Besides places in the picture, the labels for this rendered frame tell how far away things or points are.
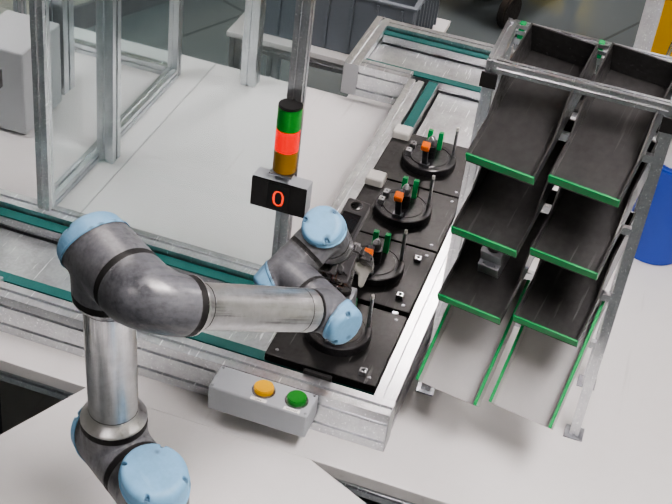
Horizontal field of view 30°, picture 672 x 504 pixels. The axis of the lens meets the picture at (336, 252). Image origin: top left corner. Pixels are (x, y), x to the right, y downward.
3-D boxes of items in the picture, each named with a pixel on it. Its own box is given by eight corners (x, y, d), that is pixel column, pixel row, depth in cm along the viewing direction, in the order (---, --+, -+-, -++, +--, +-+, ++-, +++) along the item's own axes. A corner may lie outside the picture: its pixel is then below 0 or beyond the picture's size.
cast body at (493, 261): (497, 279, 243) (498, 261, 237) (477, 270, 244) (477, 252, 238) (516, 246, 246) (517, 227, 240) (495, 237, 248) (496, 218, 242)
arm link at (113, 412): (107, 510, 217) (94, 267, 184) (66, 456, 226) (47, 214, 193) (167, 482, 223) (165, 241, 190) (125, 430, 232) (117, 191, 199)
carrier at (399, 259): (408, 320, 274) (416, 275, 266) (304, 290, 278) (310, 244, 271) (435, 259, 293) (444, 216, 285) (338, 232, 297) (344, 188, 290)
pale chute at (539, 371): (553, 430, 246) (550, 428, 242) (491, 403, 250) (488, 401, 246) (608, 299, 248) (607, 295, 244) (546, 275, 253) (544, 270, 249)
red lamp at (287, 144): (293, 157, 254) (295, 136, 252) (270, 151, 255) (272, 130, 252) (301, 145, 258) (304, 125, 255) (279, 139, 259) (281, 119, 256)
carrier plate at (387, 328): (374, 393, 254) (375, 386, 253) (263, 360, 259) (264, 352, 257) (406, 324, 273) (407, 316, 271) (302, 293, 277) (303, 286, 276)
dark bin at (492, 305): (499, 325, 238) (499, 307, 232) (437, 300, 242) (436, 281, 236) (558, 212, 250) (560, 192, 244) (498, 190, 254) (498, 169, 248)
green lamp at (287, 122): (295, 136, 251) (298, 115, 249) (272, 130, 252) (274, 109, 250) (304, 124, 255) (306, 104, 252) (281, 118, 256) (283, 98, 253)
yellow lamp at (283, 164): (291, 177, 257) (293, 157, 255) (268, 171, 258) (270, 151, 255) (299, 166, 261) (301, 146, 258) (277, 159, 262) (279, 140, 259)
